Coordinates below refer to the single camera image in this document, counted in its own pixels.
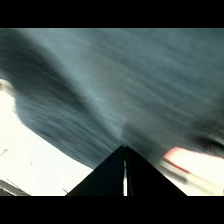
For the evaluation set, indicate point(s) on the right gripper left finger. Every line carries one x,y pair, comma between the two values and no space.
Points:
106,180

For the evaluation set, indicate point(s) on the black garment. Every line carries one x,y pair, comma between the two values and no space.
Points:
116,83

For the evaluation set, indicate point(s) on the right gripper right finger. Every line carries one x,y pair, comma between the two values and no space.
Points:
146,180

